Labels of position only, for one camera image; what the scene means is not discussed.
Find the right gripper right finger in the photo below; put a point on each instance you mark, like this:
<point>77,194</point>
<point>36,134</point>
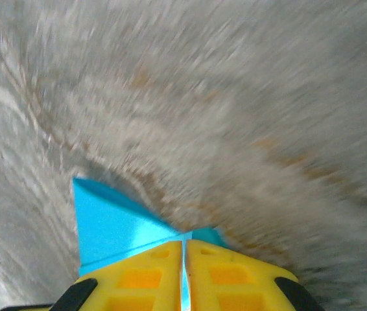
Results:
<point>242,282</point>

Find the blue paper sheet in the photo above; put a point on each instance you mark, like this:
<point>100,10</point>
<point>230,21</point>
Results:
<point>105,226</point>

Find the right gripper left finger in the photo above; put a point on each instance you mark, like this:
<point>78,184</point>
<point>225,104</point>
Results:
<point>138,282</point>

